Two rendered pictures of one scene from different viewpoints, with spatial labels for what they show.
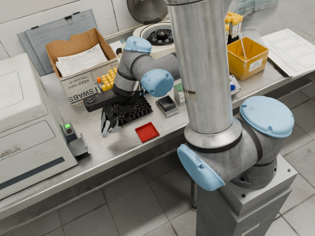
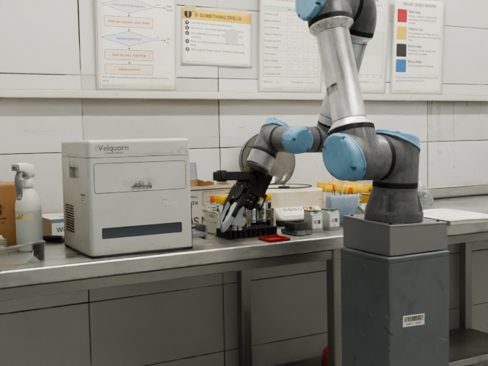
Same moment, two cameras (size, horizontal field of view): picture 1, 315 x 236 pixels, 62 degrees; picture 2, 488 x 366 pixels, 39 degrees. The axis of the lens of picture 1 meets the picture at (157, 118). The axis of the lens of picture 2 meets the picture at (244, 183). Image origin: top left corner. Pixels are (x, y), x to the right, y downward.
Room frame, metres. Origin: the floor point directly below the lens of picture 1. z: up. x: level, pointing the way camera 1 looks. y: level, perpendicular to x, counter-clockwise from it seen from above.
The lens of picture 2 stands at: (-1.37, 0.39, 1.18)
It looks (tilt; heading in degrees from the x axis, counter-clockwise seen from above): 4 degrees down; 353
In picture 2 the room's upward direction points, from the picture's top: 1 degrees counter-clockwise
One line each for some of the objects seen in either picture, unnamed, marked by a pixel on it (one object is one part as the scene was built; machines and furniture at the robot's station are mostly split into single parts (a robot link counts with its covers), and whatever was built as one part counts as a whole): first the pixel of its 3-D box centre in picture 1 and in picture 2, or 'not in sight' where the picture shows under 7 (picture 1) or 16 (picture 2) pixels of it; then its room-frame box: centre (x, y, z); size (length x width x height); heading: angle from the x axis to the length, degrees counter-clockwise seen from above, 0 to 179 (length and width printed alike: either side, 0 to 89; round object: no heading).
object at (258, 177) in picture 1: (251, 154); (393, 200); (0.38, -0.23, 1.00); 0.15 x 0.15 x 0.10
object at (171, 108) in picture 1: (167, 104); (295, 227); (0.72, -0.04, 0.89); 0.09 x 0.05 x 0.04; 22
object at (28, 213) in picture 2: not in sight; (26, 206); (0.59, 0.73, 1.00); 0.09 x 0.08 x 0.24; 21
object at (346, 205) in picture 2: not in sight; (342, 210); (0.86, -0.23, 0.92); 0.10 x 0.07 x 0.10; 103
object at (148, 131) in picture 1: (146, 131); (274, 238); (0.61, 0.04, 0.88); 0.07 x 0.07 x 0.01; 21
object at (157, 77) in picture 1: (157, 74); (296, 139); (0.57, -0.02, 1.16); 0.11 x 0.11 x 0.08; 26
